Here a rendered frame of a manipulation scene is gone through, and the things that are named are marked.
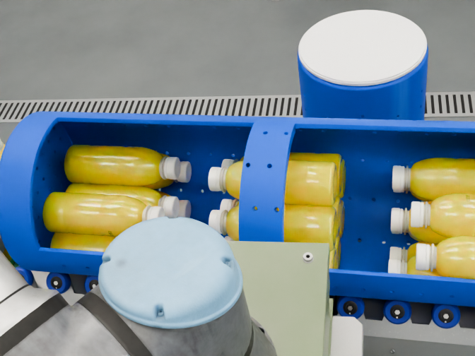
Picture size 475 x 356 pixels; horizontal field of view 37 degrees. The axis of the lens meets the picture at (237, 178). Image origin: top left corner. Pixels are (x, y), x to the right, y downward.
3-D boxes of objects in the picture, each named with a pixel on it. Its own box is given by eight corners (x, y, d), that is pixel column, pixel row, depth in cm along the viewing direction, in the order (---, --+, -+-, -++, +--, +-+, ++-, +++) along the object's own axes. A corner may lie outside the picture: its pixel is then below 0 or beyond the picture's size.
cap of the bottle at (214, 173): (225, 171, 117) (215, 170, 118) (219, 164, 113) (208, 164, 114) (223, 193, 116) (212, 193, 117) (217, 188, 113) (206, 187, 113)
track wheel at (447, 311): (461, 304, 111) (461, 300, 113) (432, 301, 112) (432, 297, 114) (459, 331, 112) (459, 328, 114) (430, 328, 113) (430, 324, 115)
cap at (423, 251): (429, 255, 102) (415, 254, 102) (427, 276, 104) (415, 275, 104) (428, 238, 105) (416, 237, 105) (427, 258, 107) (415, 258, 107)
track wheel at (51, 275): (67, 272, 127) (72, 269, 129) (44, 269, 128) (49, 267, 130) (66, 296, 128) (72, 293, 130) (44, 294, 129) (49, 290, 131)
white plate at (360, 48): (440, 16, 159) (440, 21, 160) (322, 3, 170) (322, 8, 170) (408, 91, 142) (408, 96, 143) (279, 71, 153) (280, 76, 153)
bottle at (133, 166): (80, 180, 132) (175, 185, 128) (62, 185, 125) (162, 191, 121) (79, 142, 131) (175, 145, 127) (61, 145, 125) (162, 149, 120)
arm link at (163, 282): (279, 327, 69) (264, 246, 59) (176, 427, 64) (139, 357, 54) (198, 260, 76) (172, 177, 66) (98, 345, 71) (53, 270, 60)
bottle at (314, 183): (338, 168, 115) (227, 164, 119) (335, 155, 108) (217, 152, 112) (336, 210, 113) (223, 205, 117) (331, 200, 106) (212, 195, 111)
